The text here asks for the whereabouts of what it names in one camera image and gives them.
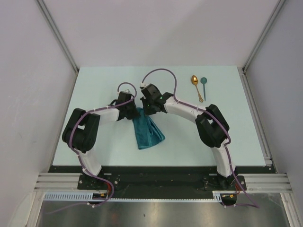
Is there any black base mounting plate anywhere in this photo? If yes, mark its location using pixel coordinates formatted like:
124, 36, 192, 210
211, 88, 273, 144
49, 166, 275, 205

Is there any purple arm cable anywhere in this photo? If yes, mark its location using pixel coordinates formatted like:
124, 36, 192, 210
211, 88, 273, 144
46, 82, 138, 215
141, 68, 260, 209

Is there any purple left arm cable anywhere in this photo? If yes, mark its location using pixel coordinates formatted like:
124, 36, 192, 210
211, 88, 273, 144
46, 82, 138, 215

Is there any right aluminium corner post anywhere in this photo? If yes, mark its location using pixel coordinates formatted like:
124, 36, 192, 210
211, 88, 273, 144
242, 0, 288, 73

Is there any white slotted cable duct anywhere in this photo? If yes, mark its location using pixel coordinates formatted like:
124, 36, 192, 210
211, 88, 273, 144
44, 192, 222, 203

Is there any right aluminium side rail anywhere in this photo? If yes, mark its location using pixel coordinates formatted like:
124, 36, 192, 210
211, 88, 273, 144
237, 67, 273, 166

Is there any gold metal spoon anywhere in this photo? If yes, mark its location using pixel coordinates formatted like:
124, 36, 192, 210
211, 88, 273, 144
191, 75, 204, 103

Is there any aluminium corner post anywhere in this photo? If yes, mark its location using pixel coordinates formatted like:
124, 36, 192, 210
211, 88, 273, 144
242, 0, 288, 73
35, 0, 80, 75

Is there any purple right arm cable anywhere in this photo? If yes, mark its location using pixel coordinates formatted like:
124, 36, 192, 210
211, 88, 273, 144
141, 68, 260, 209

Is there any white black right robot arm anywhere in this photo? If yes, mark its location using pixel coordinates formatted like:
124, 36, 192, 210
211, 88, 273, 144
140, 84, 236, 190

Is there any left aluminium corner post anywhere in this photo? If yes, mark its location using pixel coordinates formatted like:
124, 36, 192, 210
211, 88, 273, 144
35, 0, 80, 75

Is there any teal plastic spoon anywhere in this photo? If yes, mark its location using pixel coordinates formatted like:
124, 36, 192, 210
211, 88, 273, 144
200, 77, 207, 100

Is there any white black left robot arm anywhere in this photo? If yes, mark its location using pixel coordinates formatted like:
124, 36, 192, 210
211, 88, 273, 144
62, 91, 140, 191

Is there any teal satin napkin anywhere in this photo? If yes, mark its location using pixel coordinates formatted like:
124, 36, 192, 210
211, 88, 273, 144
133, 107, 165, 150

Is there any aluminium front frame rail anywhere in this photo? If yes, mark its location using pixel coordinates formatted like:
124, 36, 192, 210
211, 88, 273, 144
34, 173, 293, 193

